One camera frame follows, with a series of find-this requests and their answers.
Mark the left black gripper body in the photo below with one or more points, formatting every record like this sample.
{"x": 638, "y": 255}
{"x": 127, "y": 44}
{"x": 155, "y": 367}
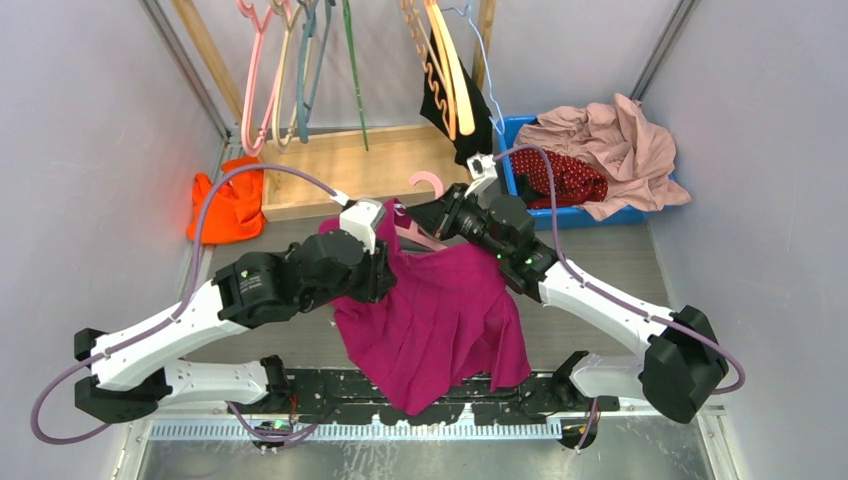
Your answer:
{"x": 365, "y": 283}

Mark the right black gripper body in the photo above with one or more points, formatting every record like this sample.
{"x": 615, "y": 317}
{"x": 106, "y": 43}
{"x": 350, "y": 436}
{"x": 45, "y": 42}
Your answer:
{"x": 463, "y": 217}

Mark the magenta skirt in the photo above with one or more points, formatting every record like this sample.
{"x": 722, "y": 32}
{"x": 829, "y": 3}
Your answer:
{"x": 449, "y": 317}

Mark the light blue hanger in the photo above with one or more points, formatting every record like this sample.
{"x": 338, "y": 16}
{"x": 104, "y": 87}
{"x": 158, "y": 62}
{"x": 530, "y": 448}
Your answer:
{"x": 481, "y": 21}

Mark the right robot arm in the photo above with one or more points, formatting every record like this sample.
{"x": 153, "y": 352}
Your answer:
{"x": 675, "y": 362}

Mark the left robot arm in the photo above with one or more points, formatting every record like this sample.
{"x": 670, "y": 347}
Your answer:
{"x": 141, "y": 369}

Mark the light wooden hanger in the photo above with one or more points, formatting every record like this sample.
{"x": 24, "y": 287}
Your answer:
{"x": 460, "y": 86}

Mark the wooden hanger rack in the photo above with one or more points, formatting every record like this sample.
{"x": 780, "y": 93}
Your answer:
{"x": 379, "y": 169}

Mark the teal blue hanger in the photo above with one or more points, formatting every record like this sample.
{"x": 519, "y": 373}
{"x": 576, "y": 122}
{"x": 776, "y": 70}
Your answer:
{"x": 304, "y": 101}

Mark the pink plastic hanger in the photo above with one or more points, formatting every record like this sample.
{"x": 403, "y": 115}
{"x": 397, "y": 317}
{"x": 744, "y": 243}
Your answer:
{"x": 253, "y": 143}

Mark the green hanger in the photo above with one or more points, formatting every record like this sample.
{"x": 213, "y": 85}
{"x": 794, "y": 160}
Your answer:
{"x": 349, "y": 34}

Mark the cream hanger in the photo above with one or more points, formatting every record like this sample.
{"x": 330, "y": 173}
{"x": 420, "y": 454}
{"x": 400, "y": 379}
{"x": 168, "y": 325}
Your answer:
{"x": 289, "y": 15}

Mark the red dotted garment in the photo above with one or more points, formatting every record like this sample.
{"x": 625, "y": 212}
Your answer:
{"x": 575, "y": 181}

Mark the orange garment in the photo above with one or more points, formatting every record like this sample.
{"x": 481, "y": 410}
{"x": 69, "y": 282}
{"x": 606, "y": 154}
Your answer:
{"x": 235, "y": 213}

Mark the pink garment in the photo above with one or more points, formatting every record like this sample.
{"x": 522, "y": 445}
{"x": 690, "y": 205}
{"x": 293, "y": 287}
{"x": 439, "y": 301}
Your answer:
{"x": 635, "y": 155}

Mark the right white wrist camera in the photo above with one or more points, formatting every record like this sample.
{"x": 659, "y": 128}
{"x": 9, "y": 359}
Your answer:
{"x": 482, "y": 168}

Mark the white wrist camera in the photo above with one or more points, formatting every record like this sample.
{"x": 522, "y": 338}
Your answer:
{"x": 482, "y": 168}
{"x": 361, "y": 219}

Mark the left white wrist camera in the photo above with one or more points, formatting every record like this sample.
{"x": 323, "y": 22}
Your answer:
{"x": 361, "y": 219}

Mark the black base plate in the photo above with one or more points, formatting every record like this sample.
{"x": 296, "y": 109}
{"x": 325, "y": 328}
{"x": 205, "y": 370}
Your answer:
{"x": 347, "y": 397}

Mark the aluminium rail frame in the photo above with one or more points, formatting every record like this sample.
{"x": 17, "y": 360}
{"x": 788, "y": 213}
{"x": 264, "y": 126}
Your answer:
{"x": 561, "y": 427}

